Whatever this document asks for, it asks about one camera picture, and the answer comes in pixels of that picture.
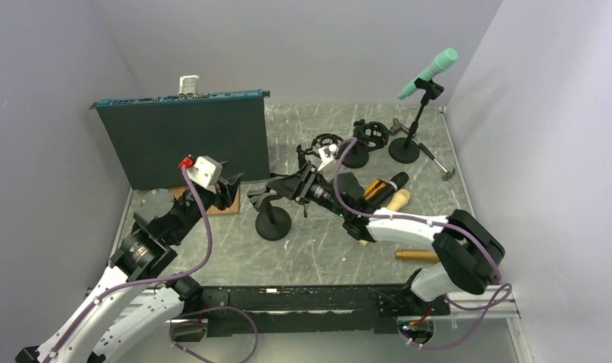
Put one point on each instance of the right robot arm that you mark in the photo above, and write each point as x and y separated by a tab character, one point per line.
469	256

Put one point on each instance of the black tripod shock mount stand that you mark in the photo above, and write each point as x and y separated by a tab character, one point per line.
309	157

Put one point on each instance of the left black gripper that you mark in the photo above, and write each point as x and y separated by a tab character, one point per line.
225	197

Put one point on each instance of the orange utility knife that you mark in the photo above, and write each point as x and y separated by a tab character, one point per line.
374	189

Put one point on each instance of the dark rack unit blue edge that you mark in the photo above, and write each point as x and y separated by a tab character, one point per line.
152	135

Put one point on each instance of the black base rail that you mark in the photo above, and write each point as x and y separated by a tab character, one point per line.
227	311

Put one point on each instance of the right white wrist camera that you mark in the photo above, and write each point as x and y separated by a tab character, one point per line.
328	156

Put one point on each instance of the small grey hammer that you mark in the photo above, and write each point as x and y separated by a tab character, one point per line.
447	173

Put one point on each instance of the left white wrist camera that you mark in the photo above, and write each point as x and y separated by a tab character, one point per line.
201	172

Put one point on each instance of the white block behind rack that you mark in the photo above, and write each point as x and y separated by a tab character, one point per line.
188	85

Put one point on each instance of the mint green microphone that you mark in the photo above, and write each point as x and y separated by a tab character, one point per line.
442	62

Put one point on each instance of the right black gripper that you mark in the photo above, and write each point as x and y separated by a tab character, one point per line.
297	186

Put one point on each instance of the black condenser microphone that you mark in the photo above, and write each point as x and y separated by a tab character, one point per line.
387	188

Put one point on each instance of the gold microphone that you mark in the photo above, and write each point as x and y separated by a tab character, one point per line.
416	255

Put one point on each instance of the brown wooden board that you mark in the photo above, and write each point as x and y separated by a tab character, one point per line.
213	210

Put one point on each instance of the black round-base clip stand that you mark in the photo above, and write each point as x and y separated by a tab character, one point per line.
405	150

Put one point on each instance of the grey metal clamp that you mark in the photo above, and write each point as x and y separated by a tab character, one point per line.
398	127

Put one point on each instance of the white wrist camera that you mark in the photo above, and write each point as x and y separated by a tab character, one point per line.
328	156
201	172

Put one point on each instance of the cream yellow microphone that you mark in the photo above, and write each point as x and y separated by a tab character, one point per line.
395	202

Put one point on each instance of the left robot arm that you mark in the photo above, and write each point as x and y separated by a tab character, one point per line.
132	297

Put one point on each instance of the black round-base shock mount stand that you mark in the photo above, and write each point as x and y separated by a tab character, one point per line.
370	136

